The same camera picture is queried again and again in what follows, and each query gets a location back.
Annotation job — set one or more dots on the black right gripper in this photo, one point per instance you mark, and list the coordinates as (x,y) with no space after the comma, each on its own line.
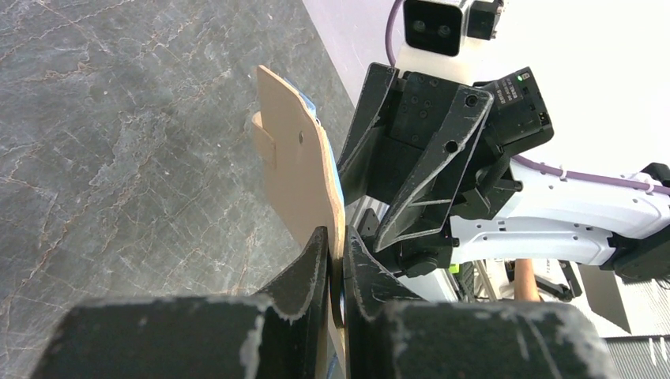
(452,143)

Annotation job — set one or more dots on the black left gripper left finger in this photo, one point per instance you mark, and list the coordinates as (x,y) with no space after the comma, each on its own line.
(278,332)

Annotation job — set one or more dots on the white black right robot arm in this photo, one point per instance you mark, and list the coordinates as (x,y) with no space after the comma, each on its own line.
(616,224)

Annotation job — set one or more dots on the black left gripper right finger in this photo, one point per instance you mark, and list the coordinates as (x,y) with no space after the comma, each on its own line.
(394,333)

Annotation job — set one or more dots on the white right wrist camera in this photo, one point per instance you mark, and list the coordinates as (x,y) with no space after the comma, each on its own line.
(444,39)

